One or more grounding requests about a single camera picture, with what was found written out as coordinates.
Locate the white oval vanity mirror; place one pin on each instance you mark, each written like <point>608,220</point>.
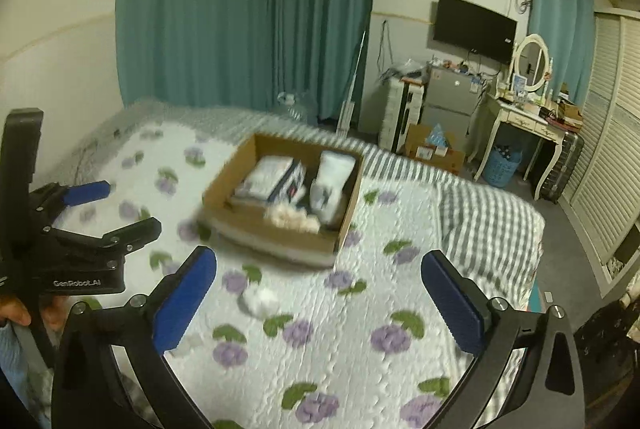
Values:
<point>531,63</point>

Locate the person's left hand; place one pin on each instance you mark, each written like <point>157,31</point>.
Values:
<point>53,312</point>

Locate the large teal curtain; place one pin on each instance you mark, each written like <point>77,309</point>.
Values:
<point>240,52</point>

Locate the cream fluffy wad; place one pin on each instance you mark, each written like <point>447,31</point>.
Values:
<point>288,217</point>

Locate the cardboard box on floor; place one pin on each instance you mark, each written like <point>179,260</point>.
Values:
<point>435,147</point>

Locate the white louvered wardrobe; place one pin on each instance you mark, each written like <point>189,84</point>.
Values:
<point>601,200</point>

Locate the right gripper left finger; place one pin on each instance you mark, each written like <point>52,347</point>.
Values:
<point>87,391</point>

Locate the white dressing table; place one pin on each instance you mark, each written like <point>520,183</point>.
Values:
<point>530,132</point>

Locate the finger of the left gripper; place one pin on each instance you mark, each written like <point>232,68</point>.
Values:
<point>86,193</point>

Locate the white fluffy cotton wad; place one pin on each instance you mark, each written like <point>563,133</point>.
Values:
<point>260,302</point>

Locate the open cardboard box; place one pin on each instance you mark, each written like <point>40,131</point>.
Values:
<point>245,223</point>

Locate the black wall television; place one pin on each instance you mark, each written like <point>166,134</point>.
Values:
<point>476,29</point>

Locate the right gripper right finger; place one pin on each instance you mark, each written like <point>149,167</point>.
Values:
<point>547,391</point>

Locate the dark striped suitcase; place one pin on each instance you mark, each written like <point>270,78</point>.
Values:
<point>555,183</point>

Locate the blue laundry basket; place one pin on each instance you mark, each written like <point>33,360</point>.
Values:
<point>501,165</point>

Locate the clear water jug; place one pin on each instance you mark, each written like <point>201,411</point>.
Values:
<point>297,106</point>

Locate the white rolled socks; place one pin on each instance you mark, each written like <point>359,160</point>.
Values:
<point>326,191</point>

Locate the white floral quilt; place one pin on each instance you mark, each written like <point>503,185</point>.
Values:
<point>358,345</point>

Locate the silver mini fridge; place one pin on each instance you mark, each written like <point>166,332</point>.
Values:
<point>450,101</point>

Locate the narrow teal curtain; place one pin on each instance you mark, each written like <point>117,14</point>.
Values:
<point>567,27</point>

